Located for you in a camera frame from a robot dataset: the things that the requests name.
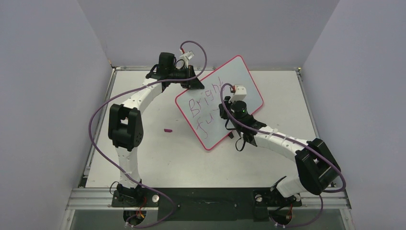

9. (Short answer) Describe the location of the purple cable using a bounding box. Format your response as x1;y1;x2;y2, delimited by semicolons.
220;83;346;229
88;40;208;229

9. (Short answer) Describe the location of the aluminium front rail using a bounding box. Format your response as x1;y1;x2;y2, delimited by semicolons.
65;190;352;211

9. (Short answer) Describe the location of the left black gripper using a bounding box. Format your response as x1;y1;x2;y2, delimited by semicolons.
169;66;205;90

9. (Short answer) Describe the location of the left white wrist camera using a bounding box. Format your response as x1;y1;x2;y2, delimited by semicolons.
179;51;194;67

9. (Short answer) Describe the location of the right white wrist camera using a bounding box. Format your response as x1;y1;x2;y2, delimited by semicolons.
229;84;247;103

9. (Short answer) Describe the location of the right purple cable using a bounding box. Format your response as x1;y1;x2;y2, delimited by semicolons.
220;83;346;229

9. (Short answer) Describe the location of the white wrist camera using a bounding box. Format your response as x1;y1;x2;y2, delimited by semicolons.
179;51;194;67
229;84;247;103

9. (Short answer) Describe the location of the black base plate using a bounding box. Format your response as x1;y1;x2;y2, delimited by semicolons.
111;187;302;221

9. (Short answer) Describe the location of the pink-framed whiteboard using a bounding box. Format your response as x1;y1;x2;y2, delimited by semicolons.
175;55;263;150

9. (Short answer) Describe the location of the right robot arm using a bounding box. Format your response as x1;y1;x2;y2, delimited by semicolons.
218;96;342;205

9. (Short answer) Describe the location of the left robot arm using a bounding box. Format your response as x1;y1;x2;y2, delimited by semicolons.
108;51;204;206

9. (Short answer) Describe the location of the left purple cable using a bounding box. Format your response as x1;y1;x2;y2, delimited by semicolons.
88;40;208;229

